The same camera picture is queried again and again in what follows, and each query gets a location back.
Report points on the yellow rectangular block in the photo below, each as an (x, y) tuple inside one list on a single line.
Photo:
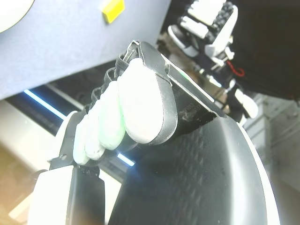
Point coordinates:
[(113, 9)]

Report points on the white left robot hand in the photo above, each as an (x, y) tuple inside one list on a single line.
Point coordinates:
[(187, 175)]

